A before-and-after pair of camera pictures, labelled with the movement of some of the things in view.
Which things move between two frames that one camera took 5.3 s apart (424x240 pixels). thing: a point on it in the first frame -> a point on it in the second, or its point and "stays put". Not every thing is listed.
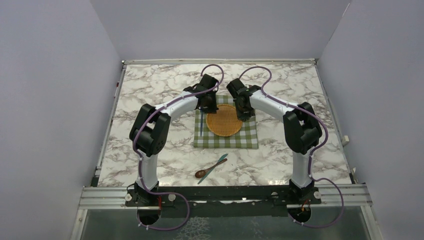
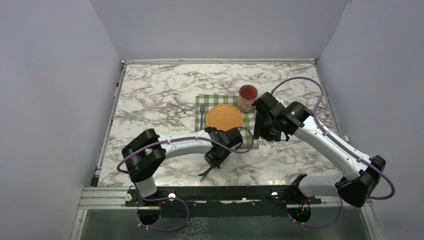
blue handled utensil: x=201 y=110 stays put
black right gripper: x=243 y=116 -> x=259 y=130
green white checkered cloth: x=246 y=137 stays put
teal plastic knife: x=223 y=157 stays put
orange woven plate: x=225 y=122 stays put
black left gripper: x=212 y=109 -> x=214 y=163
